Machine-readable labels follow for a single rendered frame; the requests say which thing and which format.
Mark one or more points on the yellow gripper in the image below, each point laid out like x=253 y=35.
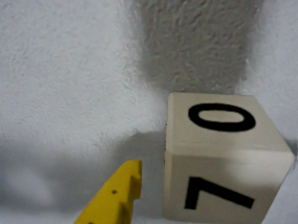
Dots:
x=113 y=204

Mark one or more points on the white calendar cube with black digits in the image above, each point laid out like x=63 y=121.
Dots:
x=224 y=161

